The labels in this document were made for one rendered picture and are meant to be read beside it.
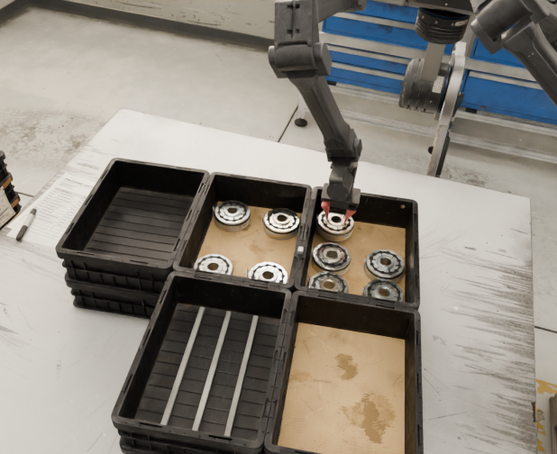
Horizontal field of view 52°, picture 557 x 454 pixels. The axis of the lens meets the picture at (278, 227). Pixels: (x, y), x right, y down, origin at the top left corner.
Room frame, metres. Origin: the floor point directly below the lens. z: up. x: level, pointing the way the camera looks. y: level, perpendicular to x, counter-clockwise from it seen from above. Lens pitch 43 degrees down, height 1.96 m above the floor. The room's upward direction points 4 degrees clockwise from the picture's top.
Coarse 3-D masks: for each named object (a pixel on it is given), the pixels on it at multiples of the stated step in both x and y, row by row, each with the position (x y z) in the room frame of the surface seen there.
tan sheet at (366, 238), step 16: (368, 224) 1.24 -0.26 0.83; (320, 240) 1.16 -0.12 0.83; (352, 240) 1.17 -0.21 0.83; (368, 240) 1.17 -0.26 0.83; (384, 240) 1.18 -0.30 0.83; (400, 240) 1.18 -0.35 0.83; (352, 256) 1.11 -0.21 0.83; (400, 256) 1.12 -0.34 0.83; (352, 272) 1.05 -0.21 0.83; (352, 288) 0.99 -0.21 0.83
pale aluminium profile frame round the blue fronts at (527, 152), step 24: (360, 48) 2.93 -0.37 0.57; (384, 48) 2.90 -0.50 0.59; (408, 48) 2.87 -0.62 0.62; (504, 72) 2.74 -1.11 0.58; (528, 72) 2.71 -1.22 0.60; (360, 96) 2.94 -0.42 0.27; (384, 96) 2.91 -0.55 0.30; (360, 120) 2.94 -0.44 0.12; (384, 120) 2.92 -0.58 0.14; (480, 120) 2.77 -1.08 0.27; (504, 120) 2.74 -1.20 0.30; (480, 144) 2.77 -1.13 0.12; (504, 144) 2.75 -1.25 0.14
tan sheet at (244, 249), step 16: (256, 208) 1.28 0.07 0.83; (256, 224) 1.21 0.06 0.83; (208, 240) 1.13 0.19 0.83; (224, 240) 1.14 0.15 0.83; (240, 240) 1.14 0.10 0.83; (256, 240) 1.14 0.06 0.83; (272, 240) 1.15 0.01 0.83; (288, 240) 1.15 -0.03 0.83; (224, 256) 1.07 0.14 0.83; (240, 256) 1.08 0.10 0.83; (256, 256) 1.08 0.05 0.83; (272, 256) 1.09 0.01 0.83; (288, 256) 1.09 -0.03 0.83; (240, 272) 1.02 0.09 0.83; (288, 272) 1.03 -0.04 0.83
